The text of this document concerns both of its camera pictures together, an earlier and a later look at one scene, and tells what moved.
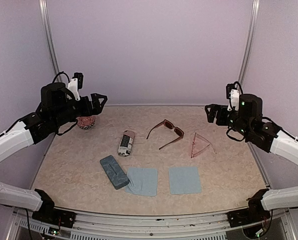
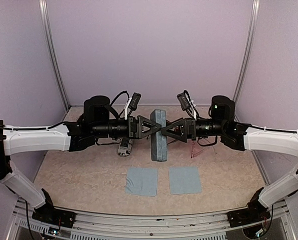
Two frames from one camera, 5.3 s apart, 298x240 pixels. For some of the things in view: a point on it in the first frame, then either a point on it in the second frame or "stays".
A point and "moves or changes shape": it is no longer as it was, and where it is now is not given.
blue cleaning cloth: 143,181 stays
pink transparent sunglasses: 199,142 moves or changes shape
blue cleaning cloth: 184,180 stays
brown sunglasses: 169,125 to 177,130
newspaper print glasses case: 125,148 stays
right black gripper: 221,109 to 191,128
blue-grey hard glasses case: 116,174 to 158,139
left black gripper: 96,108 to 135,131
